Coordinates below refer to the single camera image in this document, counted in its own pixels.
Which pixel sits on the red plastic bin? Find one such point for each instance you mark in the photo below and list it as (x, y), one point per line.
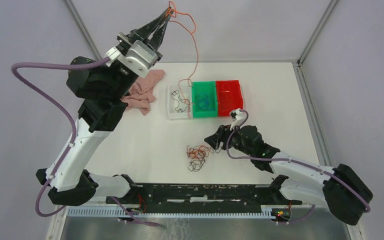
(229, 97)

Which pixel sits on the green plastic bin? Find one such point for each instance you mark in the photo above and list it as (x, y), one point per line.
(204, 99)

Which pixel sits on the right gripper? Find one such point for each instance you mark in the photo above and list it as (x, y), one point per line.
(221, 135)

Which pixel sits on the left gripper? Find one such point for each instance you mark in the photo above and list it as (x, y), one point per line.
(146, 30)

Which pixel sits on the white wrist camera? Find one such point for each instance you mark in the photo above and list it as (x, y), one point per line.
(139, 58)
(239, 117)

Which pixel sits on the clear plastic bin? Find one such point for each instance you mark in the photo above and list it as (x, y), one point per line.
(179, 103)

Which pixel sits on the pink cloth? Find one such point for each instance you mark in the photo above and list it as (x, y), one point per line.
(141, 93)

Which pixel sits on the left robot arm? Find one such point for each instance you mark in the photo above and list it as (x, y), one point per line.
(102, 88)

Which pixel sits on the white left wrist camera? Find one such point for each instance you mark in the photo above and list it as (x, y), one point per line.
(139, 58)

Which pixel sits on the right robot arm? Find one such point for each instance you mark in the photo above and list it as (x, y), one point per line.
(338, 189)

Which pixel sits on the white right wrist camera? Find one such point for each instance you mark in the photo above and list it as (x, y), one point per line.
(239, 117)

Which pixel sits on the aluminium frame rail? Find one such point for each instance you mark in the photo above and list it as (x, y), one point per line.
(313, 116)

